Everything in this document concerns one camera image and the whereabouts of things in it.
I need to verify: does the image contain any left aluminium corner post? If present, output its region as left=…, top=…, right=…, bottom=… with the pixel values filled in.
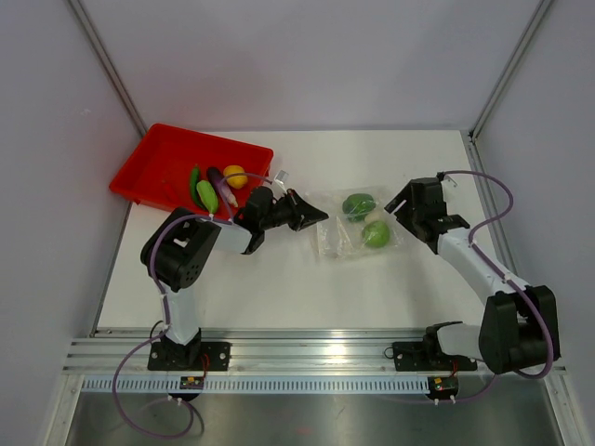
left=65, top=0, right=148, bottom=138

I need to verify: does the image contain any dark green fake cucumber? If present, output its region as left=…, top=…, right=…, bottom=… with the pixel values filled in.
left=189, top=164, right=206, bottom=210

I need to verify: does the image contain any purple fake eggplant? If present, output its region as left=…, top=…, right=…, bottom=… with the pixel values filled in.
left=206, top=166, right=238, bottom=207

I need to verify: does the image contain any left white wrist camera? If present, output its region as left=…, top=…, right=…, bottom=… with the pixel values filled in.
left=274, top=170, right=289, bottom=188

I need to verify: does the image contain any red plastic tray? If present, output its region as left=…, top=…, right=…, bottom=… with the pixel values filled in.
left=110, top=124, right=273, bottom=214

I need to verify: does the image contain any right aluminium corner post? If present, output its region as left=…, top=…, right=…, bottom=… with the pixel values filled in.
left=469, top=0, right=556, bottom=143

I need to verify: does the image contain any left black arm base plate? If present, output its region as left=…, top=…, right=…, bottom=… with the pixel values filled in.
left=147, top=341, right=231, bottom=372

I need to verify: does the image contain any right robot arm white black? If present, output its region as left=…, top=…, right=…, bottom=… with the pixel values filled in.
left=385, top=172, right=561, bottom=379

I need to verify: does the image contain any aluminium corner post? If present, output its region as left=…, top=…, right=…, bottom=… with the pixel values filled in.
left=65, top=0, right=148, bottom=138
left=469, top=0, right=556, bottom=143

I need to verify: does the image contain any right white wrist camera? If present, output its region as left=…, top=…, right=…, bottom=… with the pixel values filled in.
left=436, top=172, right=458, bottom=188

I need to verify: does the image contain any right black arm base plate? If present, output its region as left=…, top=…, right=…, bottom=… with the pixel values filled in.
left=389, top=341, right=478, bottom=373

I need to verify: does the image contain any aluminium mounting rail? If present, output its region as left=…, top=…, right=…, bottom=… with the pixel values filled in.
left=62, top=328, right=424, bottom=376

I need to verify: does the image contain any white slotted cable duct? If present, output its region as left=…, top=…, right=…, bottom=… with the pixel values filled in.
left=82, top=375, right=430, bottom=395

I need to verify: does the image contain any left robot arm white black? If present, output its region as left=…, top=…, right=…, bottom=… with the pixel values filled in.
left=140, top=186, right=328, bottom=372

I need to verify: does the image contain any light green fake guava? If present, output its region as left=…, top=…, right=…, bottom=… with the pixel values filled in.
left=361, top=220, right=391, bottom=249

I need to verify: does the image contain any yellow fake lemon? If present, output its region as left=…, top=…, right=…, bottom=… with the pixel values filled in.
left=223, top=164, right=248, bottom=190

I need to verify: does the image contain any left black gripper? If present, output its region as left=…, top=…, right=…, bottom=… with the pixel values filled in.
left=260, top=189, right=327, bottom=232

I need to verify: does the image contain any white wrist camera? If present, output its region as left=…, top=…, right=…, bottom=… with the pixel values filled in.
left=274, top=170, right=289, bottom=188
left=436, top=172, right=458, bottom=188

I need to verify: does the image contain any dark green fake pepper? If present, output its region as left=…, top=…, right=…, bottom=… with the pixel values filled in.
left=342, top=193, right=377, bottom=222

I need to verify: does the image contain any light green fake lime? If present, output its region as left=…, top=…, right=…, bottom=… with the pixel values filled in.
left=195, top=180, right=219, bottom=215

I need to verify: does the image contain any clear zip top bag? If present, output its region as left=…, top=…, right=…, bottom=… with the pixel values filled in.
left=306, top=186, right=404, bottom=260

